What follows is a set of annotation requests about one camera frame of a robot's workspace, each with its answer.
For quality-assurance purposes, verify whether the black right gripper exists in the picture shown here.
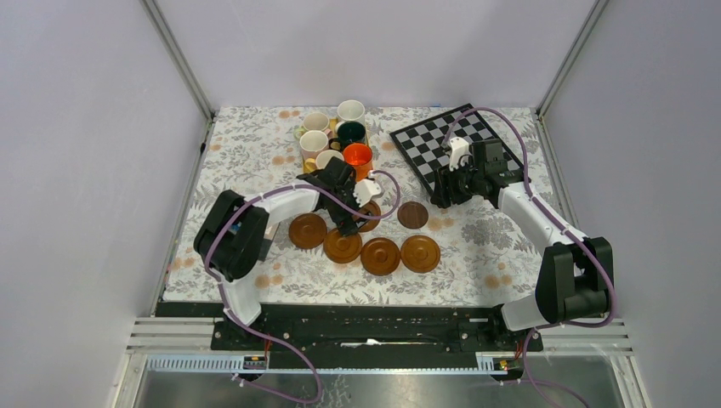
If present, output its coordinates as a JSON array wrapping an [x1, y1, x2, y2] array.
[[429, 158, 485, 209]]

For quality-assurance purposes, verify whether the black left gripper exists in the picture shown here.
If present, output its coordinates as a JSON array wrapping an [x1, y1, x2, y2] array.
[[327, 177, 372, 236]]

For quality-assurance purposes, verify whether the brown coaster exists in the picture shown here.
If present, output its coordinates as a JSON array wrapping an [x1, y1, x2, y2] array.
[[400, 235, 441, 274], [355, 200, 383, 234], [323, 229, 363, 264], [360, 238, 400, 276], [288, 213, 327, 250]]

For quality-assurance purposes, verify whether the cream yellow mug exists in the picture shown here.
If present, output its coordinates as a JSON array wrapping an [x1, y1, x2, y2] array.
[[304, 150, 344, 173]]

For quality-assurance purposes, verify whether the orange cup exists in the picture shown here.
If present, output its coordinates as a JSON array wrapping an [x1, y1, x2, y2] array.
[[343, 143, 373, 182]]

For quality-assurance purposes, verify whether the dark walnut wooden coaster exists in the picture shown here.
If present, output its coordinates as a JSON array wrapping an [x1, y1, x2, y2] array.
[[397, 201, 429, 230]]

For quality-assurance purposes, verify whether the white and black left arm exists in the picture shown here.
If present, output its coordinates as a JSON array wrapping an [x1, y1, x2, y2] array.
[[193, 158, 362, 349]]

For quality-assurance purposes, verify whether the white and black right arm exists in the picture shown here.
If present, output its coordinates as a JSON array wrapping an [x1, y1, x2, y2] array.
[[431, 137, 616, 350]]

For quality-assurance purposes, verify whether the floral patterned tablecloth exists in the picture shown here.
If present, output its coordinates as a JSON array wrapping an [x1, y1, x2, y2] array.
[[162, 107, 542, 306]]

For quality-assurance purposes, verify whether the grey building block baseplate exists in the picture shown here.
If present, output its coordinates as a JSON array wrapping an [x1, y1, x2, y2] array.
[[258, 224, 279, 262]]

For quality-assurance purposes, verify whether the pink mug front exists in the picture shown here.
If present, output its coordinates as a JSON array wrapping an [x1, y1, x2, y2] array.
[[298, 130, 329, 162]]

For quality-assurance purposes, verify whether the pink mug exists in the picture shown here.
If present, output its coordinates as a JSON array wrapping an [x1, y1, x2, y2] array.
[[293, 111, 332, 139], [298, 130, 329, 162]]

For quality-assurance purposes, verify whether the dark green mug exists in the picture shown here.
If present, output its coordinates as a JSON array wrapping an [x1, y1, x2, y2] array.
[[329, 122, 367, 151]]

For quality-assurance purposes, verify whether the yellow plastic tray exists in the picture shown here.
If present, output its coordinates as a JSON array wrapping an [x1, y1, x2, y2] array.
[[295, 112, 367, 173]]

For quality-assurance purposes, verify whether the pink mug back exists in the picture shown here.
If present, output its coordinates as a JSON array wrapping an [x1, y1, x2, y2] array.
[[293, 111, 332, 139]]

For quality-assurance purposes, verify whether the white mug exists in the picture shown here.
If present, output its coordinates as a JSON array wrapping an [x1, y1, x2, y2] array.
[[337, 99, 366, 123]]

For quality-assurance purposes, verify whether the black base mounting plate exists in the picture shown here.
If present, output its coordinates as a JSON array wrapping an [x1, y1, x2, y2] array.
[[155, 301, 545, 371]]

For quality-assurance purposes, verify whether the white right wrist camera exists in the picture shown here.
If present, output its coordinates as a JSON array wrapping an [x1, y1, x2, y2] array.
[[448, 137, 470, 172]]

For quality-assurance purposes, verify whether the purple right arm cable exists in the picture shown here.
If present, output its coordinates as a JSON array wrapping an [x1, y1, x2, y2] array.
[[441, 106, 618, 408]]

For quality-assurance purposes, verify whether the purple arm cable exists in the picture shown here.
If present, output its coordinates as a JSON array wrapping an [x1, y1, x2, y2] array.
[[202, 169, 402, 405], [441, 106, 618, 408]]

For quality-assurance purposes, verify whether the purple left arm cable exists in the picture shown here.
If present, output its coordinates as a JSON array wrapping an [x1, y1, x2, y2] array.
[[202, 169, 402, 405]]

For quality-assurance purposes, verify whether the aluminium frame rail right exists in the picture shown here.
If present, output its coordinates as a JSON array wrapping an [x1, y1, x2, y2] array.
[[536, 0, 610, 118]]

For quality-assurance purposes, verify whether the aluminium frame rail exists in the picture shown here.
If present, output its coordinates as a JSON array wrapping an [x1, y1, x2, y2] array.
[[536, 0, 610, 118], [139, 0, 215, 122]]

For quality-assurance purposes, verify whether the aluminium frame rail left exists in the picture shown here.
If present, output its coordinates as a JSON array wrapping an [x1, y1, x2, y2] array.
[[139, 0, 215, 122]]

